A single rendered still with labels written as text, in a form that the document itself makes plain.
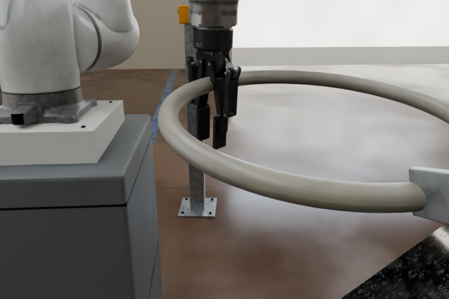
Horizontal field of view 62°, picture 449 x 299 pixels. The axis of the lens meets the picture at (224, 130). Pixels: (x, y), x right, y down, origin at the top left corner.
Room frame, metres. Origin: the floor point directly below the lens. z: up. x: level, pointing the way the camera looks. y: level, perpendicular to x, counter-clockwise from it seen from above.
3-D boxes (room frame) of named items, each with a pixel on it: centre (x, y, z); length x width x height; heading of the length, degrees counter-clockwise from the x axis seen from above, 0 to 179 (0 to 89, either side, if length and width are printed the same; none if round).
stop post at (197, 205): (1.85, 0.15, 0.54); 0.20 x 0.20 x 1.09; 88
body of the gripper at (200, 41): (0.72, 0.02, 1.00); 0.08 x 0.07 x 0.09; 42
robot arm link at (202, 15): (0.71, 0.02, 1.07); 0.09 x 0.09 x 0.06
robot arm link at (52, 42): (0.80, 0.39, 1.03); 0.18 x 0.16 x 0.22; 160
